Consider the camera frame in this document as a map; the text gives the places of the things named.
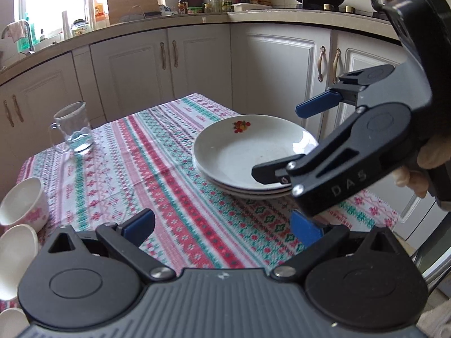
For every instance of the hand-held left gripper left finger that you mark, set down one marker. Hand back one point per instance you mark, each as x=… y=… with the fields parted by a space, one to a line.
x=139 y=226

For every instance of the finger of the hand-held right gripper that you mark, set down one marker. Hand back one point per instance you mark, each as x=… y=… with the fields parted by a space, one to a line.
x=271 y=174
x=317 y=104

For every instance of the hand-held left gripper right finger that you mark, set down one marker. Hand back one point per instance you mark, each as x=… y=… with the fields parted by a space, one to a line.
x=306 y=231

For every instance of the white plate two fruit prints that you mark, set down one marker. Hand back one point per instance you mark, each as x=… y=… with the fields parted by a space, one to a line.
x=230 y=189

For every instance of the white bowl pink floral print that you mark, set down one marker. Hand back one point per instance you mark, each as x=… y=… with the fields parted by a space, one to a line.
x=16 y=260
x=10 y=324
x=21 y=200

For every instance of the person's right hand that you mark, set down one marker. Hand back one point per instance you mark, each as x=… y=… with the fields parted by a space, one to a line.
x=437 y=155

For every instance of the striped patterned tablecloth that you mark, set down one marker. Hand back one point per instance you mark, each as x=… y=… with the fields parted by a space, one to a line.
x=158 y=169

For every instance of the gas stove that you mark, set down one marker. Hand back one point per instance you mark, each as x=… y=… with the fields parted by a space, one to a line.
x=359 y=12

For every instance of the clear glass mug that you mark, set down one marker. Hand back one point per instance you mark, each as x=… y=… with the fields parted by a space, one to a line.
x=75 y=130

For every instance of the white tray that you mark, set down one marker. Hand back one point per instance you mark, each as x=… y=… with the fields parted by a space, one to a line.
x=252 y=7

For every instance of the clear glass bottle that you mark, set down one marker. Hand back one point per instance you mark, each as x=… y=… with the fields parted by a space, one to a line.
x=215 y=3

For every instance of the beige kitchen countertop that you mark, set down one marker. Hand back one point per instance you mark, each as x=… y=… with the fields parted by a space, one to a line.
x=197 y=17

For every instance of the person's white clothing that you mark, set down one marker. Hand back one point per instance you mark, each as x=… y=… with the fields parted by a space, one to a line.
x=437 y=324

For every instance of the dark sauce bottle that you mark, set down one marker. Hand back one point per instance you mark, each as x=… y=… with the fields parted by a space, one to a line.
x=182 y=5

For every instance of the floral glass jar green lid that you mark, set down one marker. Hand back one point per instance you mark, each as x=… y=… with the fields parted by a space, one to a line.
x=79 y=28

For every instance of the wooden cutting board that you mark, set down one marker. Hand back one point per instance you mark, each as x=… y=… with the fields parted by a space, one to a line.
x=132 y=0

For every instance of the small pump bottle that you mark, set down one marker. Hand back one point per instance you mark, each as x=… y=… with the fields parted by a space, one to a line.
x=42 y=36

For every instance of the clear plastic cup stack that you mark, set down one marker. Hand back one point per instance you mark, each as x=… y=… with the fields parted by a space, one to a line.
x=90 y=14
x=67 y=24

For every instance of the orange liquid bottle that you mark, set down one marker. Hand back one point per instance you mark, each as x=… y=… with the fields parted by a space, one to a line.
x=99 y=8

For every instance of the green plastic bottle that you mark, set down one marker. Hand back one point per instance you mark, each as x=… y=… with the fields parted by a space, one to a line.
x=30 y=30

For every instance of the white towel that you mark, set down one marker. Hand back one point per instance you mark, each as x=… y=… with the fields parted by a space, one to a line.
x=17 y=30

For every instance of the metal faucet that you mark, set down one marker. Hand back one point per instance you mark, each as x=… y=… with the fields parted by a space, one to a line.
x=4 y=31

